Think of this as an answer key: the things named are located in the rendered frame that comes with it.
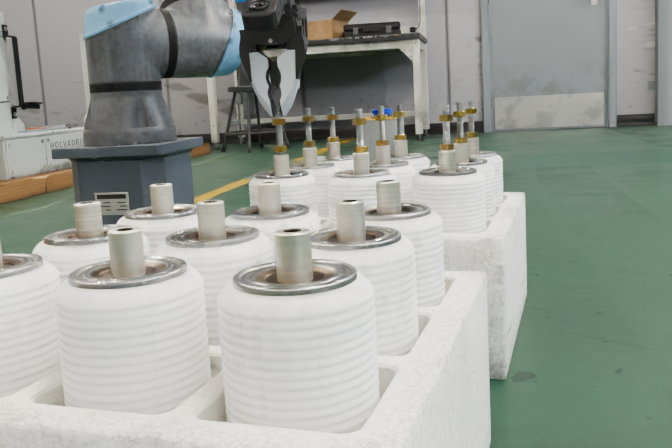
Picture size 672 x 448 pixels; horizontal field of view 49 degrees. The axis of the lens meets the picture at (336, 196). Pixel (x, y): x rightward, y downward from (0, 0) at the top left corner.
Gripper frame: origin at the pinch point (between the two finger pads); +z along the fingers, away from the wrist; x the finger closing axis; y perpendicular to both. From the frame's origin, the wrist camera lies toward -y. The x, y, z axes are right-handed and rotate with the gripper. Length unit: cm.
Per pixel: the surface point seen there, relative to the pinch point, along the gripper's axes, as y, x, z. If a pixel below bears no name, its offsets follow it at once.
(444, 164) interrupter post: -3.5, -23.1, 8.5
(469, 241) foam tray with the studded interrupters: -10.6, -26.1, 17.3
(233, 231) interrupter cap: -42.3, -7.2, 9.5
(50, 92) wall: 504, 345, -16
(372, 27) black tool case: 442, 44, -48
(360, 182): -5.5, -12.2, 10.3
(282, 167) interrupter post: -0.4, -0.4, 8.4
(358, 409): -60, -20, 17
